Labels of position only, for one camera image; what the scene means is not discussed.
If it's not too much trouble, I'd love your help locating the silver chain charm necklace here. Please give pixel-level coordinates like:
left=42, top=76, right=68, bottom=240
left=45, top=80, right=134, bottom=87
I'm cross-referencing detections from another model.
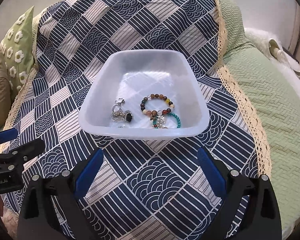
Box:
left=111, top=97, right=127, bottom=123

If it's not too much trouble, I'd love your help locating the turquoise bead bracelet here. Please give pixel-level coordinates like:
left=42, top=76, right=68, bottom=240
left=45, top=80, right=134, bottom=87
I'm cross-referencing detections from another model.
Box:
left=152, top=112, right=183, bottom=129

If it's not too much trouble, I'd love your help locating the multicolour agate bead bracelet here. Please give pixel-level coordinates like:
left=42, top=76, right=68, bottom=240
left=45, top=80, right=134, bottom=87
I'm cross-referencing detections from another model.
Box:
left=140, top=93, right=176, bottom=118

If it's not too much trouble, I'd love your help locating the silver flower brooch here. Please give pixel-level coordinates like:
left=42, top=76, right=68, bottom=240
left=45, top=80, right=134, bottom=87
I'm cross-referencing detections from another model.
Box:
left=153, top=115, right=167, bottom=128

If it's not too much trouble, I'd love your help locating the blue white patterned cloth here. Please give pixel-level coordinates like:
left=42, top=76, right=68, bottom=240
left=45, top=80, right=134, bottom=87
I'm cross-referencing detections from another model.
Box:
left=2, top=0, right=259, bottom=239

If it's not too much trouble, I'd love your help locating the white plastic tray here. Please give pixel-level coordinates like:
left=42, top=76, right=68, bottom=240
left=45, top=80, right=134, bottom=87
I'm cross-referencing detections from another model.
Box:
left=78, top=49, right=210, bottom=140

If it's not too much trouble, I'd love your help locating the green daisy embroidered pillow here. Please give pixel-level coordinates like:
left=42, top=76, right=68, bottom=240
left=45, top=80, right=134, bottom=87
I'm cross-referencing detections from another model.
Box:
left=0, top=7, right=34, bottom=101

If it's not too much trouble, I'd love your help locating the white fluffy blanket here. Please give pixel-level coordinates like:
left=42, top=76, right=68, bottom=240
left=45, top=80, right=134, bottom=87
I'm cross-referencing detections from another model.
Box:
left=244, top=28, right=300, bottom=99

